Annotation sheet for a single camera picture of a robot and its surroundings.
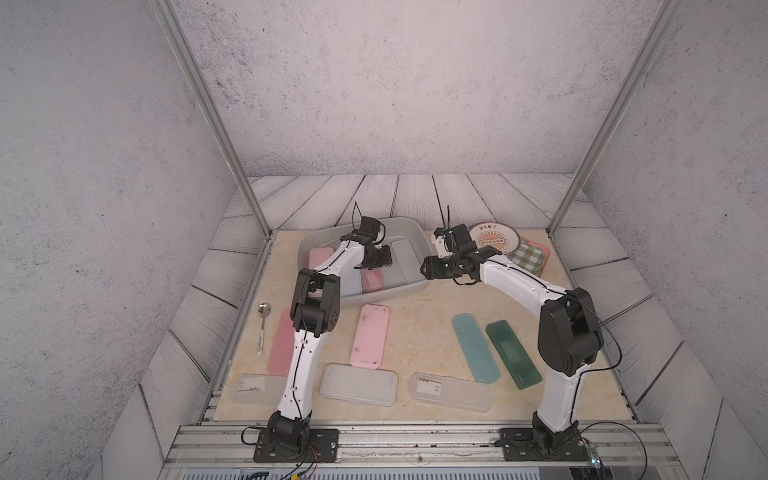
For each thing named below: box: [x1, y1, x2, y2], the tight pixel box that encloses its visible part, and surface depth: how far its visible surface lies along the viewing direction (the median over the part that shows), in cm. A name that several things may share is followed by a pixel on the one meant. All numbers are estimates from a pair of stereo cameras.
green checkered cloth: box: [507, 238, 545, 276], surface depth 113 cm
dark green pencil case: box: [486, 320, 543, 390], surface depth 90 cm
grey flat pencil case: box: [320, 363, 398, 407], surface depth 83 cm
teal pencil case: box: [452, 313, 501, 385], surface depth 91 cm
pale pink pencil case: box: [350, 303, 389, 370], surface depth 93 cm
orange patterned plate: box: [469, 221, 521, 255], surface depth 121 cm
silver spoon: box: [257, 302, 271, 356], surface depth 98 cm
